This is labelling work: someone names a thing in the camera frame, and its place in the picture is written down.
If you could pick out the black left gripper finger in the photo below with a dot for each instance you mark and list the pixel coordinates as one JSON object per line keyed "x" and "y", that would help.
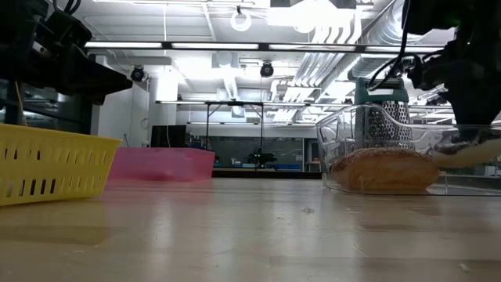
{"x": 94, "y": 78}

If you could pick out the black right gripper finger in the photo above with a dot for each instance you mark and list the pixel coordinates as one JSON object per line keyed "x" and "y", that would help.
{"x": 479, "y": 105}

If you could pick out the sugar coated long bread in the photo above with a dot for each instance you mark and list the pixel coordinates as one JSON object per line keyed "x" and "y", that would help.
{"x": 383, "y": 170}

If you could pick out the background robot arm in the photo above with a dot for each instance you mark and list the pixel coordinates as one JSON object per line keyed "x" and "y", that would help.
{"x": 259, "y": 157}

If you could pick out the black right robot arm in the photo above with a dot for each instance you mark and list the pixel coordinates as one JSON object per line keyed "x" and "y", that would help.
{"x": 438, "y": 17}

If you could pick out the dark glass partition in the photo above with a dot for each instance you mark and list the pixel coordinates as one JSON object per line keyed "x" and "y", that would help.
{"x": 47, "y": 113}

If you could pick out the black monitor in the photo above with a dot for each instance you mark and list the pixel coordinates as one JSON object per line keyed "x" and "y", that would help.
{"x": 168, "y": 136}

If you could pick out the yellow slotted plastic basket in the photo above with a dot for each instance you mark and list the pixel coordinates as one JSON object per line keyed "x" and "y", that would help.
{"x": 58, "y": 172}

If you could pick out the pink plastic bin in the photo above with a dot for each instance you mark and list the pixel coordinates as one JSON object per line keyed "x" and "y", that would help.
{"x": 164, "y": 162}

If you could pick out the clear plastic bin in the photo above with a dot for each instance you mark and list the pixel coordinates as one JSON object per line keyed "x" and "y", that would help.
{"x": 332, "y": 133}

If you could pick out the long ceiling light bar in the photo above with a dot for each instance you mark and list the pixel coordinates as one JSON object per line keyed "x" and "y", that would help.
{"x": 264, "y": 46}

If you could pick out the black ceiling camera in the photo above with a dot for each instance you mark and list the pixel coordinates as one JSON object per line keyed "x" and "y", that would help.
{"x": 137, "y": 74}
{"x": 267, "y": 70}

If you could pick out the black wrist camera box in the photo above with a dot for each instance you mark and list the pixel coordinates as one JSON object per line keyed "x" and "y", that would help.
{"x": 70, "y": 29}

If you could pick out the black background table frame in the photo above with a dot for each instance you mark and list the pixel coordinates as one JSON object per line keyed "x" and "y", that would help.
{"x": 235, "y": 103}

